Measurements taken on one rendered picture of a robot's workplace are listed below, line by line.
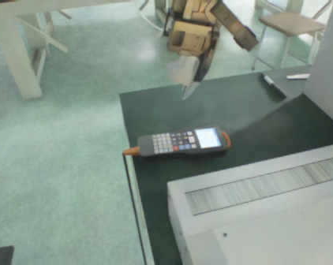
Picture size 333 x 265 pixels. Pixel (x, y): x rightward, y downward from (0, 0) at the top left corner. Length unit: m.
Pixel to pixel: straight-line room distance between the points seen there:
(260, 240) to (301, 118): 0.45
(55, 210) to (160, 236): 1.09
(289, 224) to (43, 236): 1.24
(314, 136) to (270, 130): 0.10
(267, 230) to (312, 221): 0.07
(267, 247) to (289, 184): 0.11
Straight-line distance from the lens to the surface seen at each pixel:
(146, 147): 0.59
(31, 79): 2.31
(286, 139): 0.69
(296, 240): 0.40
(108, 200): 1.48
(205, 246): 0.37
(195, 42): 0.47
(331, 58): 0.79
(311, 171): 0.49
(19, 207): 1.64
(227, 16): 0.48
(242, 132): 0.68
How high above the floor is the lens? 1.19
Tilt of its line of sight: 42 degrees down
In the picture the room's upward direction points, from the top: 2 degrees counter-clockwise
